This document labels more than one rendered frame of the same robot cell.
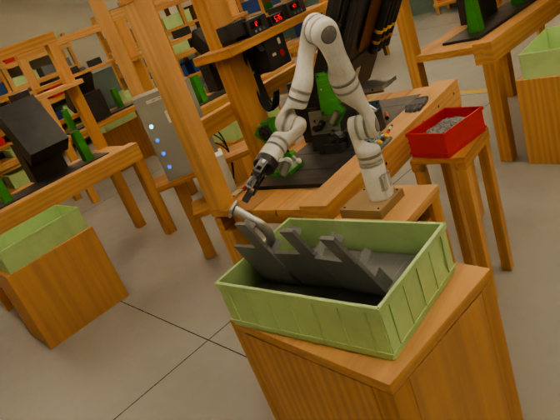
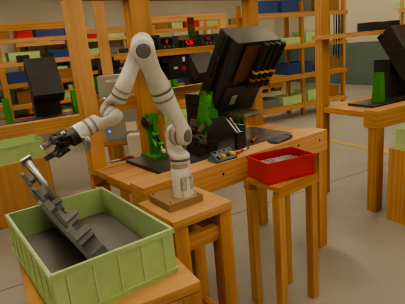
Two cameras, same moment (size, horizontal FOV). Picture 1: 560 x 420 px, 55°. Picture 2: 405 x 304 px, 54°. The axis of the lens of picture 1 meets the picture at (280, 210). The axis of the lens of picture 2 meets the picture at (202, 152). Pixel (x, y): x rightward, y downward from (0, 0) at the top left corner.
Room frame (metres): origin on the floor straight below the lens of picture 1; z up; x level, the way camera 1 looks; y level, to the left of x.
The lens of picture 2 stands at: (0.18, -0.73, 1.54)
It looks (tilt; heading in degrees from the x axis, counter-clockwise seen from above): 15 degrees down; 8
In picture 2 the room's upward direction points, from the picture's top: 5 degrees counter-clockwise
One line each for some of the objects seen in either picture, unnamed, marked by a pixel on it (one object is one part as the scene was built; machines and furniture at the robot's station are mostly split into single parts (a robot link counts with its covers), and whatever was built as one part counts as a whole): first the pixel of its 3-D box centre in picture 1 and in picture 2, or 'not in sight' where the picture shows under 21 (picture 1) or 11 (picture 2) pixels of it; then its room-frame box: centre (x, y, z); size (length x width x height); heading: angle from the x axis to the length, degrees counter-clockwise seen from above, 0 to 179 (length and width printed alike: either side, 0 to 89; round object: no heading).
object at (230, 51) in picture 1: (267, 31); (182, 50); (2.91, -0.27, 1.52); 0.90 x 0.25 x 0.04; 135
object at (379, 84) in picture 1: (355, 89); (231, 112); (2.71, -0.58, 1.11); 0.39 x 0.16 x 0.03; 45
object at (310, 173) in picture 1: (344, 137); (214, 146); (2.72, -0.45, 0.89); 1.10 x 0.42 x 0.02; 135
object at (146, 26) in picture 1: (272, 62); (181, 74); (2.94, -0.24, 1.36); 1.49 x 0.09 x 0.97; 135
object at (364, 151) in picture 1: (364, 137); (178, 143); (1.88, -0.38, 1.13); 0.09 x 0.09 x 0.17; 60
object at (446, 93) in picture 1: (394, 144); (244, 163); (2.53, -0.65, 0.82); 1.50 x 0.14 x 0.15; 135
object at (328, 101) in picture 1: (331, 91); (208, 107); (2.63, -0.45, 1.17); 0.13 x 0.12 x 0.20; 135
